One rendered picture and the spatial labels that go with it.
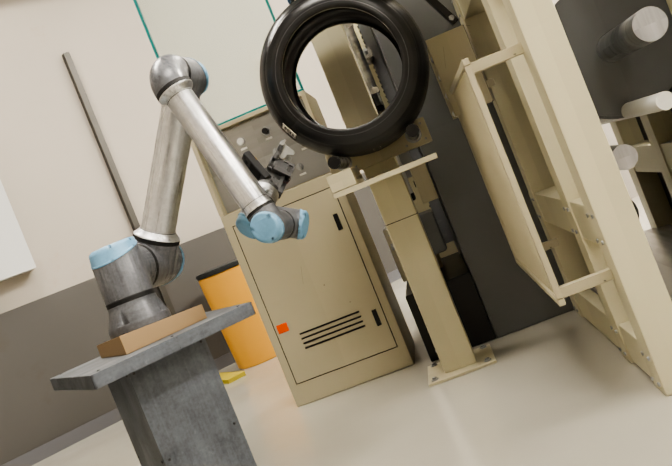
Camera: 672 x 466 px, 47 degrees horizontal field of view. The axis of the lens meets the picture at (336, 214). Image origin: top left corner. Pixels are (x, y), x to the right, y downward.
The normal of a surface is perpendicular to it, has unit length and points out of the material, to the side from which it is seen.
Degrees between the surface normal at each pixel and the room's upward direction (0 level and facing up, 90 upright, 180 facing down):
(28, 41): 90
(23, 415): 90
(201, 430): 90
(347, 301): 90
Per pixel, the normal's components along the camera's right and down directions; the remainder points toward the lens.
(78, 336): 0.52, -0.19
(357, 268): -0.11, 0.06
